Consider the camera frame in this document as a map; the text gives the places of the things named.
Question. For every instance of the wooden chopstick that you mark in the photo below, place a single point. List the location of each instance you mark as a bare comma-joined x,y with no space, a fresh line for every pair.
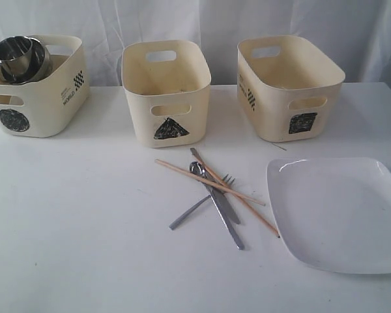
208,182
242,200

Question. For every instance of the steel spoon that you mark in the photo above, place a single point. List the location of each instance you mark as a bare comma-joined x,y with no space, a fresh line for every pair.
197,169

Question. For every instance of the steel table knife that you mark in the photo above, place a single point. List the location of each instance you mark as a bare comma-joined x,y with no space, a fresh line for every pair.
228,209

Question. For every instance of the steel fork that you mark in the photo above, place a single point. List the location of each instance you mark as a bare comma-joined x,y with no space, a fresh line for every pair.
227,179

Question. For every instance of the white square plate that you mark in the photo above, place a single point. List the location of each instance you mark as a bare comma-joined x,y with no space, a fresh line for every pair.
333,214

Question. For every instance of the stainless steel nested bowls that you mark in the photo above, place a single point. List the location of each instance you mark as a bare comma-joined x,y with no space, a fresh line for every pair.
40,67

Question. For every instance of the steel mug with round handle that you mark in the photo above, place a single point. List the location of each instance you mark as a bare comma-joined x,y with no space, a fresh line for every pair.
15,57

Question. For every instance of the cream bin with triangle mark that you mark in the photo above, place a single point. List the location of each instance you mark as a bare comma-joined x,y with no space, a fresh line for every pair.
167,86

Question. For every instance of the cream bin with square mark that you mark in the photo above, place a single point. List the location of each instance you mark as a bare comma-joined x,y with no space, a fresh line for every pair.
287,87

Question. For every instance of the cream bin with circle mark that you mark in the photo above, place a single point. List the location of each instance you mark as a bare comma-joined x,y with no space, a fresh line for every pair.
44,108

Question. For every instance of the white curtain backdrop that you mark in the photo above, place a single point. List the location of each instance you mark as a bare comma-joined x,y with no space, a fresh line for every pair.
354,34

